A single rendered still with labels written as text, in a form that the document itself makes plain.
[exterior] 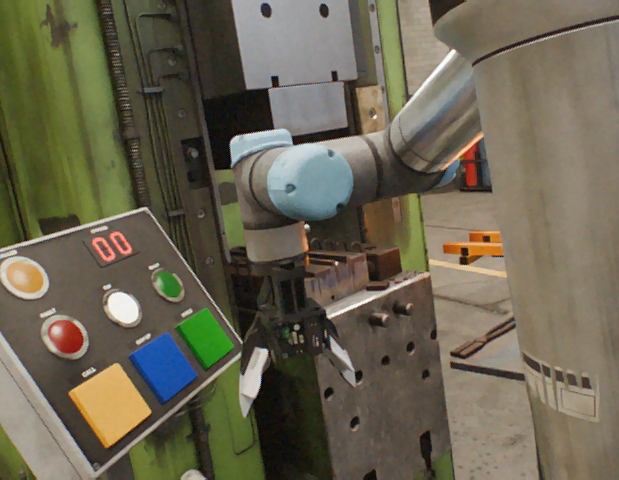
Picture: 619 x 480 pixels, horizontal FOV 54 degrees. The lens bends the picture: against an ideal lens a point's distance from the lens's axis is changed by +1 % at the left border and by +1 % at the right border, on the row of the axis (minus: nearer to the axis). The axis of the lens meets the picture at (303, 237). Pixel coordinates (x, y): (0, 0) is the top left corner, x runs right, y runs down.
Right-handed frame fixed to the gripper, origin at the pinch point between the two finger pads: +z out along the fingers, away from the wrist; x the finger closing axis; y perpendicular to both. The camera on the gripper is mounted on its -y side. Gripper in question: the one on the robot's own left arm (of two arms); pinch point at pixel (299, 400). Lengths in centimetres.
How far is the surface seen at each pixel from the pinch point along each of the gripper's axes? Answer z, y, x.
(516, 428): 94, -121, 108
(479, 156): 46, -667, 437
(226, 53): -50, -42, 5
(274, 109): -39, -41, 12
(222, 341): -5.9, -13.3, -7.4
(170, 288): -15.0, -15.1, -13.3
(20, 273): -23.5, -2.7, -29.7
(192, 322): -10.0, -12.4, -11.2
